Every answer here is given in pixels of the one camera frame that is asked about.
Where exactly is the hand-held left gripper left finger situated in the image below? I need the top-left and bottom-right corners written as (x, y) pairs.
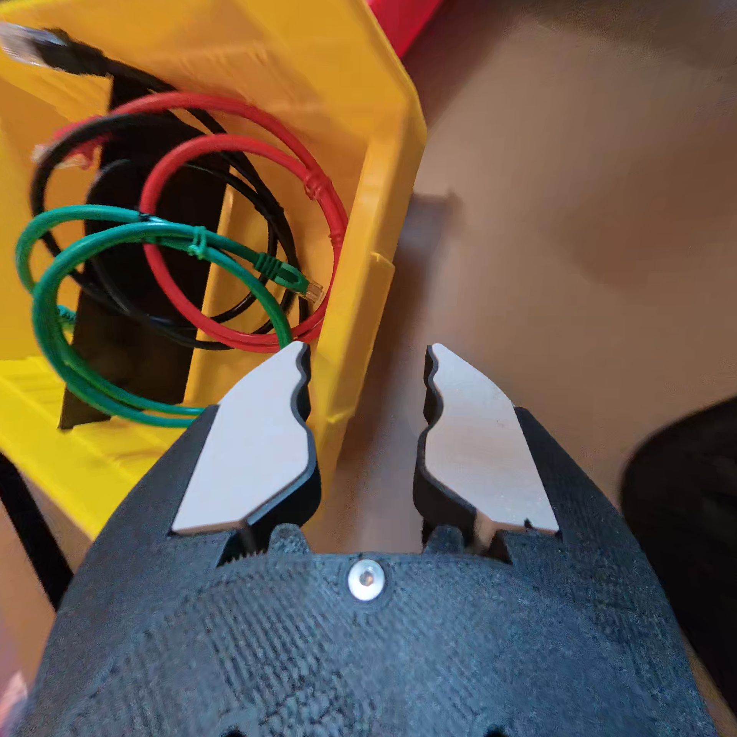
top-left (171, 341), bottom-right (322, 568)

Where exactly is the green ethernet cable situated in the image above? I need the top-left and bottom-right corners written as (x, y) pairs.
top-left (15, 204), bottom-right (326, 428)

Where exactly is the yellow plastic bin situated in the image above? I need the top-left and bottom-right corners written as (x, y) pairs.
top-left (0, 0), bottom-right (428, 539)

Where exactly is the black ethernet cable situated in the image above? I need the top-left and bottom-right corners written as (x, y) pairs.
top-left (0, 23), bottom-right (314, 351)

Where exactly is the red ethernet cable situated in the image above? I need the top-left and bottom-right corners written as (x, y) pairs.
top-left (31, 92), bottom-right (349, 353)

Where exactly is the red plastic bin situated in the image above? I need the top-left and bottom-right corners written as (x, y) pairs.
top-left (365, 0), bottom-right (447, 58)

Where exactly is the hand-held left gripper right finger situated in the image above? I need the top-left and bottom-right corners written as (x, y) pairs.
top-left (413, 344), bottom-right (560, 562)

